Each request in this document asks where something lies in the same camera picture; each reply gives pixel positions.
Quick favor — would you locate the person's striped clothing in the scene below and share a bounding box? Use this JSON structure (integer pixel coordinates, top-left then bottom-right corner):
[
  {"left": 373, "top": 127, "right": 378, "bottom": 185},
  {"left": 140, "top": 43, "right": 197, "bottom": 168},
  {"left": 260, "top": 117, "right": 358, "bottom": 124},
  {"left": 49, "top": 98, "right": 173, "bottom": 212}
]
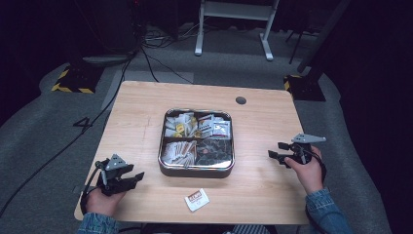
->
[{"left": 231, "top": 224, "right": 271, "bottom": 234}]

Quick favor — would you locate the divided metal tin tray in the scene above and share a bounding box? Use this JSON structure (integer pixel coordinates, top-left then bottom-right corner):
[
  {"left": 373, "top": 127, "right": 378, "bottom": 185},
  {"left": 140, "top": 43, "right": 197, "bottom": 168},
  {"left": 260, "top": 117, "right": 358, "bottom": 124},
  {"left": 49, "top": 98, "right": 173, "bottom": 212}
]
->
[{"left": 157, "top": 107, "right": 236, "bottom": 179}]

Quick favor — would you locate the single white red-label packet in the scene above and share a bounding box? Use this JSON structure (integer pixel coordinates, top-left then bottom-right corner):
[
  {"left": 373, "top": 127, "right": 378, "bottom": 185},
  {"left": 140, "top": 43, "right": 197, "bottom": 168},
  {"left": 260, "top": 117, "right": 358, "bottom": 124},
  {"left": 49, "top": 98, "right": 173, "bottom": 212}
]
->
[{"left": 184, "top": 187, "right": 211, "bottom": 213}]

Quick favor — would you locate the pile of black packets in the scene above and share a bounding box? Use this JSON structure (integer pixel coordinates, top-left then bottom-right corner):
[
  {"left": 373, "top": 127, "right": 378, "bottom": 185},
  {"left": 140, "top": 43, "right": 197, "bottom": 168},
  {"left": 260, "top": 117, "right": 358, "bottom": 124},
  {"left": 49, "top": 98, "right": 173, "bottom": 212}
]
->
[{"left": 195, "top": 138, "right": 234, "bottom": 168}]

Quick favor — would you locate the grey flat stand base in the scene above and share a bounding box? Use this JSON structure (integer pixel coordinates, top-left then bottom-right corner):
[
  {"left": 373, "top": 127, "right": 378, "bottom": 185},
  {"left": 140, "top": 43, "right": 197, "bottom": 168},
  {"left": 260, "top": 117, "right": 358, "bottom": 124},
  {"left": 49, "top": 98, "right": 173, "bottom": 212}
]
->
[{"left": 82, "top": 54, "right": 131, "bottom": 67}]

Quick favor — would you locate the black yellow striped base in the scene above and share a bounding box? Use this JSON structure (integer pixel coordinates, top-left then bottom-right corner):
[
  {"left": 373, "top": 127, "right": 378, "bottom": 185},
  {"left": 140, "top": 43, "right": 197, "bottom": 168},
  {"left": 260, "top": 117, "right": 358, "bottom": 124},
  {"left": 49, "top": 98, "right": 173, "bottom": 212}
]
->
[
  {"left": 282, "top": 73, "right": 327, "bottom": 102},
  {"left": 51, "top": 63, "right": 105, "bottom": 96}
]

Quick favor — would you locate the right hand-held gripper cable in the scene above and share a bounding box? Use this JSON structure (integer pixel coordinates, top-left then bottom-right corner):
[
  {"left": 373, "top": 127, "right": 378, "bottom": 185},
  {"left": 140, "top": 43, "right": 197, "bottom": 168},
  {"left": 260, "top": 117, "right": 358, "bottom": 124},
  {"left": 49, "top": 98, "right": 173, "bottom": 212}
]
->
[{"left": 311, "top": 149, "right": 328, "bottom": 183}]

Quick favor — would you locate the pile of white yellow packets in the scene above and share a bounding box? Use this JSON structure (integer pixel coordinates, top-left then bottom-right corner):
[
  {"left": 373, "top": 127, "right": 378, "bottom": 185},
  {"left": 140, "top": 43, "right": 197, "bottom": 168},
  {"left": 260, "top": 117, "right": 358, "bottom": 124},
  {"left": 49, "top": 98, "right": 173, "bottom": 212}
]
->
[{"left": 164, "top": 112, "right": 199, "bottom": 139}]

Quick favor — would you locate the tangle of floor cables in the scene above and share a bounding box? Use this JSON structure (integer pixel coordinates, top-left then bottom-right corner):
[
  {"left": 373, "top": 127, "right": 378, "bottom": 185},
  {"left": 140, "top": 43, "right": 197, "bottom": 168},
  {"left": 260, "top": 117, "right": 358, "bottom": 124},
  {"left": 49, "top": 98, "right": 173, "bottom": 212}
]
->
[{"left": 141, "top": 21, "right": 208, "bottom": 51}]

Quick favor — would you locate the person's right hand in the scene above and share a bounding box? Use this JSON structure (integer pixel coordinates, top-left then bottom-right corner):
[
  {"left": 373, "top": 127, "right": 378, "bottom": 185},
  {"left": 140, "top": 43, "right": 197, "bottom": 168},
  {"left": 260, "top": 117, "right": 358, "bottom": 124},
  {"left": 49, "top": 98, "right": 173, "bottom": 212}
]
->
[{"left": 284, "top": 145, "right": 325, "bottom": 196}]

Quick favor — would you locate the pile of white brown sachets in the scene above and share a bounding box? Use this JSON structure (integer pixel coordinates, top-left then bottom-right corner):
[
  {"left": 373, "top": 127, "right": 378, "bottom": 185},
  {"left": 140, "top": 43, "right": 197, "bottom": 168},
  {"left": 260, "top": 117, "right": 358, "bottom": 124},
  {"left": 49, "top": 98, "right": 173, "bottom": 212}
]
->
[{"left": 161, "top": 139, "right": 198, "bottom": 168}]

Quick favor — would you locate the pile of red white packets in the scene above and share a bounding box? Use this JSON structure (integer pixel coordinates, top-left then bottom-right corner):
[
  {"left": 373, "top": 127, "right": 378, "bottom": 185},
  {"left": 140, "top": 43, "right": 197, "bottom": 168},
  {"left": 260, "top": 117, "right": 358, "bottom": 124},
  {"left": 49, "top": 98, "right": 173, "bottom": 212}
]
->
[{"left": 197, "top": 113, "right": 233, "bottom": 141}]

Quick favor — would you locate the hand-held gripper cable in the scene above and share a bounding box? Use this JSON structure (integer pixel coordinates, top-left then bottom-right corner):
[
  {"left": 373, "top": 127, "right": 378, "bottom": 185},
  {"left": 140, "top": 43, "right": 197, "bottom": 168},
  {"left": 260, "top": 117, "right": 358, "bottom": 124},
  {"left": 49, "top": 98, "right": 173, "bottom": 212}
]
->
[
  {"left": 311, "top": 149, "right": 328, "bottom": 183},
  {"left": 79, "top": 159, "right": 109, "bottom": 216}
]

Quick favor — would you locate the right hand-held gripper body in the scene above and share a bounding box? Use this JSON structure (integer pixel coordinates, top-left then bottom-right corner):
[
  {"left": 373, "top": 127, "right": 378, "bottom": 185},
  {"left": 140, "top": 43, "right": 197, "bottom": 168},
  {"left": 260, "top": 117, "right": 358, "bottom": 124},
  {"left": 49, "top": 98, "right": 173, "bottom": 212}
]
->
[{"left": 288, "top": 133, "right": 327, "bottom": 166}]

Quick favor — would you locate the dark slanted pole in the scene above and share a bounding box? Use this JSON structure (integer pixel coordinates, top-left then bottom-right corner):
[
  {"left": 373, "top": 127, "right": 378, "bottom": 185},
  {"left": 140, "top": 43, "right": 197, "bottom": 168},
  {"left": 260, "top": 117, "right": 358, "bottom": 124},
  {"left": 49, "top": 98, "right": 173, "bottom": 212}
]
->
[{"left": 296, "top": 0, "right": 353, "bottom": 74}]

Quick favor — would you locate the thin black floor cable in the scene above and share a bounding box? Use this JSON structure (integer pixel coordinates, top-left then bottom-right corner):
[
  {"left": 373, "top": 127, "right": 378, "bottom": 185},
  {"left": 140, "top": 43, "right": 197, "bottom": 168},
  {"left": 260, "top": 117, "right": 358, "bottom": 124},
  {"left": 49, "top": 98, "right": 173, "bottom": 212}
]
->
[{"left": 141, "top": 48, "right": 195, "bottom": 85}]

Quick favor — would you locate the long black floor cable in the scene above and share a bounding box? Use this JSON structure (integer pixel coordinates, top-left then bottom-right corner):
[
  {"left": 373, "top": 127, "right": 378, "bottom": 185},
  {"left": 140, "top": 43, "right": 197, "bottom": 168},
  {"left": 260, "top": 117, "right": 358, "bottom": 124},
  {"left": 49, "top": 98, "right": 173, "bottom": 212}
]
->
[{"left": 0, "top": 45, "right": 144, "bottom": 218}]

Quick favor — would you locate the white metal stand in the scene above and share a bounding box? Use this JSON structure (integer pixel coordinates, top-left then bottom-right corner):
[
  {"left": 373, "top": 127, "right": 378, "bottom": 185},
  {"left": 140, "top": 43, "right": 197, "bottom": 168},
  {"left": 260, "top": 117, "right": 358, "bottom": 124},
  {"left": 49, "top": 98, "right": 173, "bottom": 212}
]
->
[{"left": 194, "top": 0, "right": 282, "bottom": 62}]

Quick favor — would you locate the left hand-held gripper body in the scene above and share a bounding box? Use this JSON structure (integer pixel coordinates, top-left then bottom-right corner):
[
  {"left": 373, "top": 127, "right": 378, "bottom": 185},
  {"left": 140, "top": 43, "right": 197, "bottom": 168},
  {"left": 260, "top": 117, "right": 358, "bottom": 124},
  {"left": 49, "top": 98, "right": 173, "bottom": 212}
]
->
[{"left": 94, "top": 153, "right": 131, "bottom": 197}]

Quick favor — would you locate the person's left hand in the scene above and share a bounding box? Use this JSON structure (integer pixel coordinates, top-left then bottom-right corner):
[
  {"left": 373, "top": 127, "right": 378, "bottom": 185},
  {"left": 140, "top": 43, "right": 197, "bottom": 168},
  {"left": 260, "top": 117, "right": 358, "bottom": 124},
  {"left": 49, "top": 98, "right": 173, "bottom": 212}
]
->
[{"left": 84, "top": 187, "right": 127, "bottom": 217}]

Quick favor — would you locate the left hand-held gripper cable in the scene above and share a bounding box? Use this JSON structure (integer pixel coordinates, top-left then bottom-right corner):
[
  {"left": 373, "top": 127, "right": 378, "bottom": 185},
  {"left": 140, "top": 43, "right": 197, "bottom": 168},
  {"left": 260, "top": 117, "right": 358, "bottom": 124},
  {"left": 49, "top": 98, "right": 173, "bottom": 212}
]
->
[{"left": 79, "top": 159, "right": 109, "bottom": 216}]

